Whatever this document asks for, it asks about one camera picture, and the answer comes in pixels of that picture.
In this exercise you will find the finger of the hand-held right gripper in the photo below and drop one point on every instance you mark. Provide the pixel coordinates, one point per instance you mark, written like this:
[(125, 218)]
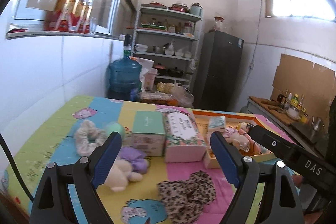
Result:
[(270, 141)]

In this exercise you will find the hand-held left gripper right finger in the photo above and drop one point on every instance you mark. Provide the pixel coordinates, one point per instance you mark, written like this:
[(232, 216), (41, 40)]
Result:
[(223, 158)]

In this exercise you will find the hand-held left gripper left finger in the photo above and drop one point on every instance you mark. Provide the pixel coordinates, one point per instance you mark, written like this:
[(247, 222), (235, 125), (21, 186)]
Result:
[(107, 158)]

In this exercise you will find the cream plush toy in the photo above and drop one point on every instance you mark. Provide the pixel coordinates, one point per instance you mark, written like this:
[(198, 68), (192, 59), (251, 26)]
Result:
[(123, 174)]

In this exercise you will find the pink plush doll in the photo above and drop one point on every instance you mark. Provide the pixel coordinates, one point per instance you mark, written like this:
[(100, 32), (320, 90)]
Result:
[(236, 138)]

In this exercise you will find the purple scrunchie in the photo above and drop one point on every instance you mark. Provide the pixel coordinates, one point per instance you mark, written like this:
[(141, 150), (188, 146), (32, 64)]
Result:
[(134, 159)]

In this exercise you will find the black yellow soft toy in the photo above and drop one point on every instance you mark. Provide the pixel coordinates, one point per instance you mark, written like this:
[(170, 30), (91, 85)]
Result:
[(246, 128)]

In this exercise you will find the green fluffy ball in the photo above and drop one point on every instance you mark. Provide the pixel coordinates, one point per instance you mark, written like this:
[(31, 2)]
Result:
[(115, 129)]

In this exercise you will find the white fuzzy scrunchie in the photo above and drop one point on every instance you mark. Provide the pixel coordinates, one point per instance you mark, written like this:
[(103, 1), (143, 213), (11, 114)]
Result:
[(84, 140)]

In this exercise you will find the small blue white tissue packet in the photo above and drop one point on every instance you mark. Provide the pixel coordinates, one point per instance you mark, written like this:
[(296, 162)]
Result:
[(217, 123)]

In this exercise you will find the orange rimmed cardboard box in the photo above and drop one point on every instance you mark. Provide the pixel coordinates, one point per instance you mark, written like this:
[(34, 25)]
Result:
[(202, 121)]

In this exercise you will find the leopard print scrunchie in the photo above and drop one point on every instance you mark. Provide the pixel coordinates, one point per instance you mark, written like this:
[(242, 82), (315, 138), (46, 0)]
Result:
[(186, 195)]

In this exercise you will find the grey kitchen counter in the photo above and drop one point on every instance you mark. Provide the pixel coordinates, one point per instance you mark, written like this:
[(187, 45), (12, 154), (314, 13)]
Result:
[(262, 111)]

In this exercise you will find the wooden cutting board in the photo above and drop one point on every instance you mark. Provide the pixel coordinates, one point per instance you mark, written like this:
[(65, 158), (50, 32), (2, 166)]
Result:
[(265, 106)]

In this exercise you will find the white enamel bowl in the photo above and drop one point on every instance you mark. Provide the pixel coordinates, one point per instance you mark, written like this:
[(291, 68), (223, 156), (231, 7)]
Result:
[(294, 113)]

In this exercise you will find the steel kettle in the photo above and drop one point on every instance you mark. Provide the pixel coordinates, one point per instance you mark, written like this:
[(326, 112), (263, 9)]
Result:
[(317, 124)]

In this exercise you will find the floral tissue box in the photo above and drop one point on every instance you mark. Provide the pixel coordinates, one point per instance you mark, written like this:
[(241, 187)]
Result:
[(183, 134)]

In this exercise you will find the group of condiment bottles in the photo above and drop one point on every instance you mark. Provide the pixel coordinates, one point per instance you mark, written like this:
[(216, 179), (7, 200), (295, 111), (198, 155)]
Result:
[(295, 100)]

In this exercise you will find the green and white carton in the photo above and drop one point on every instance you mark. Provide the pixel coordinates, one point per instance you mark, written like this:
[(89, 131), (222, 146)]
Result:
[(148, 132)]

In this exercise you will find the colourful striped cartoon blanket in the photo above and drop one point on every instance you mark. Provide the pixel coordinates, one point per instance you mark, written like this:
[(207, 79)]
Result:
[(65, 119)]

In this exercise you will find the brown cardboard sheet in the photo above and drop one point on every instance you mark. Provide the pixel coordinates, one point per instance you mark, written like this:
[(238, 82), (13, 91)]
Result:
[(302, 77)]

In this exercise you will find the clear plastic bag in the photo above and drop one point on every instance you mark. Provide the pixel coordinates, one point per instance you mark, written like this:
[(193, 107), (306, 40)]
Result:
[(183, 95)]

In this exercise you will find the flat printed package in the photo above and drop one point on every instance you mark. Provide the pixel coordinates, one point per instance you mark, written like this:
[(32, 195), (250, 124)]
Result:
[(157, 98)]

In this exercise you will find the blue water jug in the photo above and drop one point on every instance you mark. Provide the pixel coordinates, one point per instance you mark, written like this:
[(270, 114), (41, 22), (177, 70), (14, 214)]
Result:
[(123, 77)]

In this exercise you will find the dark grey fridge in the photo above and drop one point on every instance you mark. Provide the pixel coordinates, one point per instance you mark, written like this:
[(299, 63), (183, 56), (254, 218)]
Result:
[(218, 71)]

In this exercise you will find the pink plastic container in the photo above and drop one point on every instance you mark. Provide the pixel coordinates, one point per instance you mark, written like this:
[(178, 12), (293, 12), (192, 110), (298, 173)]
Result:
[(150, 79)]

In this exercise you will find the black cooking pot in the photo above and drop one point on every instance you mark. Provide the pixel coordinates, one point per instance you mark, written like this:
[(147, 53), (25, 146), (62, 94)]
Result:
[(176, 73)]

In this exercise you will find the white sack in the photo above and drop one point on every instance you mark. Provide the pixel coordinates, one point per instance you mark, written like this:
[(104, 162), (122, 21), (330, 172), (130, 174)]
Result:
[(147, 64)]

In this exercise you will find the red lidded pot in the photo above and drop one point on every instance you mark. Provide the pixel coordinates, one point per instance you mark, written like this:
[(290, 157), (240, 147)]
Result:
[(159, 69)]

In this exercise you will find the row of white bowls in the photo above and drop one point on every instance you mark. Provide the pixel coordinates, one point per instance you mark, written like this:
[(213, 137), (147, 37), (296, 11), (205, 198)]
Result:
[(179, 54)]

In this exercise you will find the stacked white bowls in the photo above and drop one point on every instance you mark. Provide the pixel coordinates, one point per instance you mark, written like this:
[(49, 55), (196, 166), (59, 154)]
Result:
[(141, 48)]

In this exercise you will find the black water pump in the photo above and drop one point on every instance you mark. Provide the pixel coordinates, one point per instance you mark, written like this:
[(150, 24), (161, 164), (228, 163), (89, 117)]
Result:
[(127, 41)]

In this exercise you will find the glass jar red lid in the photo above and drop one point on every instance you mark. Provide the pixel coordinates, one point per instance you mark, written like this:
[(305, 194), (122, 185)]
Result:
[(219, 25)]

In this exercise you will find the clear drinking glass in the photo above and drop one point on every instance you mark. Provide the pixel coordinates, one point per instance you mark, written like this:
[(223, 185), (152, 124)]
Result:
[(93, 26)]

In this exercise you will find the white metal shelf rack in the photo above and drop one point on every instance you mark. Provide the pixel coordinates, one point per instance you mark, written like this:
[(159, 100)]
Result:
[(168, 32)]

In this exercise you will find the row of jars and bottles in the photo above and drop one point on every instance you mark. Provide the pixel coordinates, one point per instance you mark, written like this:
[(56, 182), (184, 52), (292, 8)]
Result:
[(178, 26)]

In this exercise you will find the green tray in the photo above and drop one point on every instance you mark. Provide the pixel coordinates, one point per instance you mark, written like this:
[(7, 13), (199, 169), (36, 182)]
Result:
[(153, 26)]

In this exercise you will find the amber drink bottle red label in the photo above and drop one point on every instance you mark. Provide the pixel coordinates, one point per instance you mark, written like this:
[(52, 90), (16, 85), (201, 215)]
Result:
[(75, 14), (64, 11), (82, 16), (88, 19)]

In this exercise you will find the pale green canister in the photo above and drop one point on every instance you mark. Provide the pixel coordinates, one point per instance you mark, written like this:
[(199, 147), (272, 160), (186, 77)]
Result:
[(196, 10)]

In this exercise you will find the red pot stack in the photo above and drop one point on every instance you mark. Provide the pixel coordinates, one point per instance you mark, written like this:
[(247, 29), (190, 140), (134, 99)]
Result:
[(179, 7)]

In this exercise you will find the red flat packet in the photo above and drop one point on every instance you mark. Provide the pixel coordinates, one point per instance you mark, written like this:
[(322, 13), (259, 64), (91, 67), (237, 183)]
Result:
[(17, 30)]

